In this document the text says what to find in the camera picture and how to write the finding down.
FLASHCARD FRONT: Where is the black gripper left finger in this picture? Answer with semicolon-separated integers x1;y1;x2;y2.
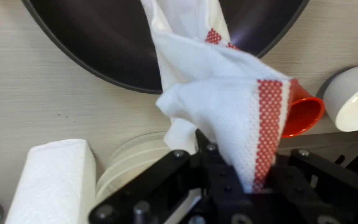
88;128;247;224

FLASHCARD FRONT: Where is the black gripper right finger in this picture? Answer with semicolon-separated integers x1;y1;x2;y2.
265;147;358;224

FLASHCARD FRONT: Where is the white red-striped dish towel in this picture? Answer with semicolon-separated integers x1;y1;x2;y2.
140;0;293;194

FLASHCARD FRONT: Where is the dark frying pan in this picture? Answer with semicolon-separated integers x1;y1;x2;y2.
21;0;311;95

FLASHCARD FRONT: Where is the clear plastic container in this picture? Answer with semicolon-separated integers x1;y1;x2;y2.
96;131;176;204

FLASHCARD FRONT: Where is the red plastic cup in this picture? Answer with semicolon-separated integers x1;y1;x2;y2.
281;78;326;139

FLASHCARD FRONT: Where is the white ceramic bowl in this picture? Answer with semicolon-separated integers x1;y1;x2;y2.
322;65;358;133

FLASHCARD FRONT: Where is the white paper towel roll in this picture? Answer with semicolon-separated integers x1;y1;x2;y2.
4;138;98;224

